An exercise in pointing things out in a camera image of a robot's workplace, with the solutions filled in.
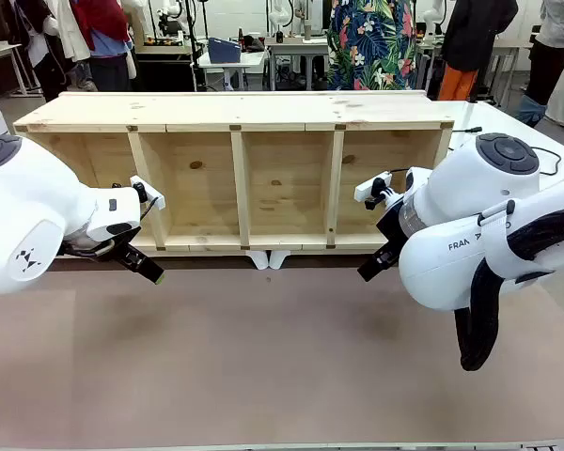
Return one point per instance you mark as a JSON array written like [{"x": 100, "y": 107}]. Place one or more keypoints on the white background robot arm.
[
  {"x": 281, "y": 14},
  {"x": 434, "y": 16}
]

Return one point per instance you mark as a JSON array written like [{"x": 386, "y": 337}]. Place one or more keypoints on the grey background table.
[{"x": 0, "y": 49}]

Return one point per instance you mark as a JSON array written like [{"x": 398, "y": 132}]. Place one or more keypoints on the person in grey shirt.
[{"x": 554, "y": 61}]

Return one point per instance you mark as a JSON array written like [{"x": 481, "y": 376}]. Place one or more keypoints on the white coat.
[{"x": 73, "y": 33}]

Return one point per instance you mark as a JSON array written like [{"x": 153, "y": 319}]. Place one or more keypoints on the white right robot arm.
[{"x": 451, "y": 263}]

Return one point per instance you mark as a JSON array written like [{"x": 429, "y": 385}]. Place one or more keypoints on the blue cloth bundle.
[{"x": 531, "y": 110}]

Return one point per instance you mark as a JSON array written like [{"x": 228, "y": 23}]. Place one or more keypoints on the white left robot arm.
[{"x": 28, "y": 211}]

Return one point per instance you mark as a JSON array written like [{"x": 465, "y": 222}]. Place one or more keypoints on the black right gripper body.
[{"x": 392, "y": 228}]

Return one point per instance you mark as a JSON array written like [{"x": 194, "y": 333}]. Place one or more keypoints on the person in red vest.
[{"x": 103, "y": 28}]

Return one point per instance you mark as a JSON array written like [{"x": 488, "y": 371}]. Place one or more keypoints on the person in dark clothes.
[{"x": 42, "y": 70}]

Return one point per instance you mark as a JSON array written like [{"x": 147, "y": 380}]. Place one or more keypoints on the black equipment cart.
[{"x": 164, "y": 70}]

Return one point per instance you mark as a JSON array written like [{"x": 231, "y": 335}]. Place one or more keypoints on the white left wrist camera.
[{"x": 152, "y": 193}]

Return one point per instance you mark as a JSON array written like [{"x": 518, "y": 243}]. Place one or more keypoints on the white background table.
[{"x": 230, "y": 60}]

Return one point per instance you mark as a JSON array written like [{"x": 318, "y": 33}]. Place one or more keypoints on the grey background desk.
[{"x": 512, "y": 44}]

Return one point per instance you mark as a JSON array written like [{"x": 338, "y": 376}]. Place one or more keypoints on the pine wood shelf unit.
[{"x": 216, "y": 113}]

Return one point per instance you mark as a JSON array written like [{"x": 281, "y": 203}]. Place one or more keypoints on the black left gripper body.
[{"x": 122, "y": 253}]

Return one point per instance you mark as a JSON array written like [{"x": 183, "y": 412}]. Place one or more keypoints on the person in black jacket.
[{"x": 474, "y": 33}]

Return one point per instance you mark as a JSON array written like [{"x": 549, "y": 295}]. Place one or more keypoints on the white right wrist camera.
[{"x": 371, "y": 187}]

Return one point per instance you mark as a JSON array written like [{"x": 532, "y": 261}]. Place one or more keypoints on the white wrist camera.
[
  {"x": 371, "y": 187},
  {"x": 152, "y": 193}
]

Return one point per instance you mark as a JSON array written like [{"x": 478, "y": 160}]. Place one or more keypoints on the person in floral shirt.
[{"x": 371, "y": 47}]

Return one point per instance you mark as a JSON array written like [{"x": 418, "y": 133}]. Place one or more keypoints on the grey metal workbench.
[{"x": 296, "y": 44}]

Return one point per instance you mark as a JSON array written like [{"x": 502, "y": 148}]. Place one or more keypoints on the blue plastic bin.
[{"x": 223, "y": 51}]

